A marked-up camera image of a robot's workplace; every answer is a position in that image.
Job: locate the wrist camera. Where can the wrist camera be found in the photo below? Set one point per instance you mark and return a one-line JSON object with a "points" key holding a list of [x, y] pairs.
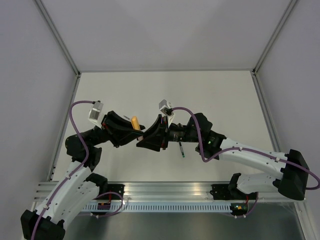
{"points": [[96, 114], [166, 108]]}

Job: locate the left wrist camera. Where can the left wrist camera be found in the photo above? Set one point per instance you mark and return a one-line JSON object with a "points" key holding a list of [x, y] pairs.
{"points": [[96, 114]]}

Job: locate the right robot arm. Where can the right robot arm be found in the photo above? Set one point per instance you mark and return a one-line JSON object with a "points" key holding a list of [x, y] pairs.
{"points": [[285, 173]]}

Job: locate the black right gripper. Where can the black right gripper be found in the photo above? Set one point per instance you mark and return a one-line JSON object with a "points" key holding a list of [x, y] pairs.
{"points": [[157, 135]]}

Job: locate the white slotted cable duct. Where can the white slotted cable duct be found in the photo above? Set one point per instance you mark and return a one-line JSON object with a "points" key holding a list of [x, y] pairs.
{"points": [[158, 207]]}

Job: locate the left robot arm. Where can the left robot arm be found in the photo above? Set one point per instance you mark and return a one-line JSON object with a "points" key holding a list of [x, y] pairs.
{"points": [[80, 185]]}

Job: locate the right aluminium frame post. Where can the right aluminium frame post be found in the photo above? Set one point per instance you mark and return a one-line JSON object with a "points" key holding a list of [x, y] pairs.
{"points": [[275, 34]]}

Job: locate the left aluminium frame post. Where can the left aluminium frame post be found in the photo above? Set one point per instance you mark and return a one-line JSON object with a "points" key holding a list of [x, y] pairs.
{"points": [[56, 35]]}

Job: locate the aluminium frame post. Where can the aluminium frame post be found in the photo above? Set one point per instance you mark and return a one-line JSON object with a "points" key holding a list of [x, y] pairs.
{"points": [[275, 34], [56, 35]]}

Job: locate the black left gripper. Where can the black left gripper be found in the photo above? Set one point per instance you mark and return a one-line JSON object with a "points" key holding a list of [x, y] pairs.
{"points": [[115, 125]]}

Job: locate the aluminium mounting rail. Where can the aluminium mounting rail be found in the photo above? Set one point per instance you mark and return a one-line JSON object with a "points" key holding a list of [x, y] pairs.
{"points": [[170, 191]]}

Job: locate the green fineliner pen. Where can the green fineliner pen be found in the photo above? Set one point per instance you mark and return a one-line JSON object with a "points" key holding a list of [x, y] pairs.
{"points": [[181, 149]]}

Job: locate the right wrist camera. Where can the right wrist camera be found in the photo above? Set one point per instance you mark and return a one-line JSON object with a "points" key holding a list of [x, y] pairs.
{"points": [[166, 108]]}

